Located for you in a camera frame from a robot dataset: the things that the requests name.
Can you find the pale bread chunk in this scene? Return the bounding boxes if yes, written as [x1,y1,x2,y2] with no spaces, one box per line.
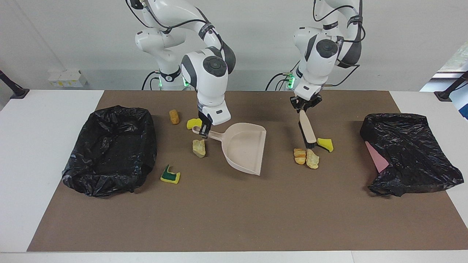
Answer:
[192,139,207,158]
[306,149,320,169]

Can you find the beige hand brush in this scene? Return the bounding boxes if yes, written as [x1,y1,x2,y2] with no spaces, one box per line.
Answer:
[299,110,317,149]

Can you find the small yellow sponge piece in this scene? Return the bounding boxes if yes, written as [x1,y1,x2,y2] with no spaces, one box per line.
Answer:
[317,138,334,153]

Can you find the beige plastic dustpan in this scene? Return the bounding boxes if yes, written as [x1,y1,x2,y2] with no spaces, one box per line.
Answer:
[192,123,267,176]

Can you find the yellow and green sponge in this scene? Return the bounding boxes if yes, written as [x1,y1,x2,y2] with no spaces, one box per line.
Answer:
[160,164,181,184]

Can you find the pink bin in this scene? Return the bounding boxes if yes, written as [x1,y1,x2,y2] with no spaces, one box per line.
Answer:
[365,141,390,174]

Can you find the open black trash bag bin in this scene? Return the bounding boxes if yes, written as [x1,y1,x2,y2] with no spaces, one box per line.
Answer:
[61,105,158,198]

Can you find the crumpled black trash bag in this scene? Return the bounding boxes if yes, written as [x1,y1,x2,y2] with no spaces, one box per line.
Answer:
[360,113,464,198]

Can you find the brown table mat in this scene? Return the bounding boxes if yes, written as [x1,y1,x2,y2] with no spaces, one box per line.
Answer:
[27,90,468,252]

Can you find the black clamp stand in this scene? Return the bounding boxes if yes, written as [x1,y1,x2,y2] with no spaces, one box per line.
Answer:
[0,69,30,100]
[434,70,468,102]

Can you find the black left base cable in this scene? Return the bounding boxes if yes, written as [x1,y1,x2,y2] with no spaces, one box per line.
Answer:
[265,72,294,91]

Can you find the black base cable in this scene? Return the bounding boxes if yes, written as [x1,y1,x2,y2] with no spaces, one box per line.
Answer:
[265,72,294,91]
[141,70,161,91]

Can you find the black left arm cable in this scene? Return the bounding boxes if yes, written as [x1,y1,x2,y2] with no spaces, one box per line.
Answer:
[313,0,366,88]

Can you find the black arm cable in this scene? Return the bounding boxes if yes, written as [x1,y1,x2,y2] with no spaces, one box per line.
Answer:
[126,0,224,50]
[313,0,366,88]

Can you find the black right base cable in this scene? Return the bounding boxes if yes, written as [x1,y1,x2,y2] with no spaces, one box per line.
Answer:
[141,70,161,91]

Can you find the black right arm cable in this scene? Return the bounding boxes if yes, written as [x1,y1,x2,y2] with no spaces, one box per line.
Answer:
[126,0,224,50]

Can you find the white wall socket box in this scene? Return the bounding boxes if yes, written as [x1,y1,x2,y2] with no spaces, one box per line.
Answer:
[48,69,88,88]

